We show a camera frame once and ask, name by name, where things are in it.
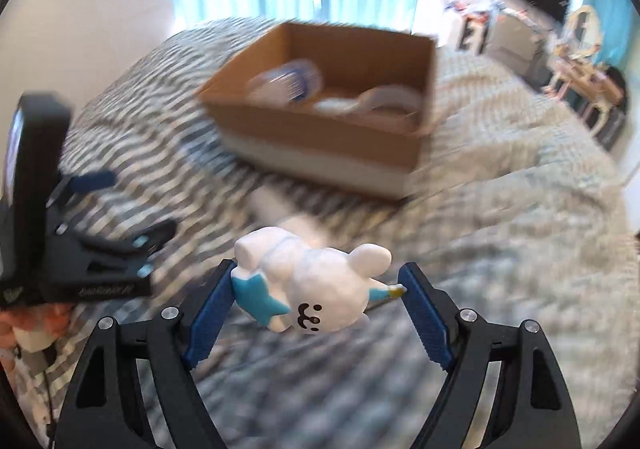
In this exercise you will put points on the white bunny figurine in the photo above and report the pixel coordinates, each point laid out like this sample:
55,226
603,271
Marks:
283,282

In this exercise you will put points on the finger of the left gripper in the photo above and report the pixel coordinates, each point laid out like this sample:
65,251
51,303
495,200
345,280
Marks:
69,186
110,255

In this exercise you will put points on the open cardboard box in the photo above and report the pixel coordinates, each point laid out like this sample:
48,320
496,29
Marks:
372,153

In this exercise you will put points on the silver mini fridge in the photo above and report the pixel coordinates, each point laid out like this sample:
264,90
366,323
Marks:
516,42

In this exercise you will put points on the teal curtain right panel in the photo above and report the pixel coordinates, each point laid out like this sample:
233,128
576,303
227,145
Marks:
618,22

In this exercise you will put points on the operator left hand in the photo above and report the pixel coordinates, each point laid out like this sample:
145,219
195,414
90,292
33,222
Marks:
54,319

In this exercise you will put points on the white oval vanity mirror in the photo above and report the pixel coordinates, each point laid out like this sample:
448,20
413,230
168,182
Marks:
583,32

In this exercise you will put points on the clear cotton swab jar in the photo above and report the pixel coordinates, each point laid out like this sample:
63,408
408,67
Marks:
296,81

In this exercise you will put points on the white tape roll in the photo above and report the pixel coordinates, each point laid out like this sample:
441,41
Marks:
398,97

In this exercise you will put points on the grey checkered duvet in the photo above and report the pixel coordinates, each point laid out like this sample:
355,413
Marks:
516,213

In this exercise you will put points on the white suitcase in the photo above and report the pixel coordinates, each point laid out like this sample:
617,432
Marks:
474,33

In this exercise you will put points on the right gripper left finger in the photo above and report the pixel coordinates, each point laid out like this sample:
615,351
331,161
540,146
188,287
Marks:
124,368

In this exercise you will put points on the pale blue earbuds case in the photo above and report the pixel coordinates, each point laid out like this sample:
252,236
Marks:
336,106

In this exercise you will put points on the white dressing table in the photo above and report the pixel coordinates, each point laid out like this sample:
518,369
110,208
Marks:
598,89

